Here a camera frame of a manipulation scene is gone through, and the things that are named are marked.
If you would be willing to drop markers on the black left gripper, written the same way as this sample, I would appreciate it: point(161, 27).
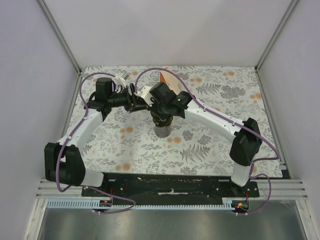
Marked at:
point(134, 103)

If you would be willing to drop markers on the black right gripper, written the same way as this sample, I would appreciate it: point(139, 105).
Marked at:
point(152, 108)

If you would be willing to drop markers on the green glass coffee dripper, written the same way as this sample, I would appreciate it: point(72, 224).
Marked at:
point(161, 123)

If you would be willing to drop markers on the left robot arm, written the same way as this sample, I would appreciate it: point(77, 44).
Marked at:
point(63, 161)

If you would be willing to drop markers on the orange coffee filter box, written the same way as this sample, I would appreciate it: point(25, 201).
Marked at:
point(171, 81)

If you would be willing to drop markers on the floral patterned tablecloth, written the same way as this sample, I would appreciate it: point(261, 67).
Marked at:
point(127, 142)

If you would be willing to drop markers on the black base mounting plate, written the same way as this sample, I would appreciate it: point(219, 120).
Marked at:
point(158, 189)

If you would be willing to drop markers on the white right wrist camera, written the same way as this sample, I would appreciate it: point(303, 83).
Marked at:
point(145, 94)

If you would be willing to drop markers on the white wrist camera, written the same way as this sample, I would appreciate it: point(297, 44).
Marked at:
point(145, 94)
point(123, 77)

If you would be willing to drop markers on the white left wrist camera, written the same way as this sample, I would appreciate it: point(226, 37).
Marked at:
point(123, 77)

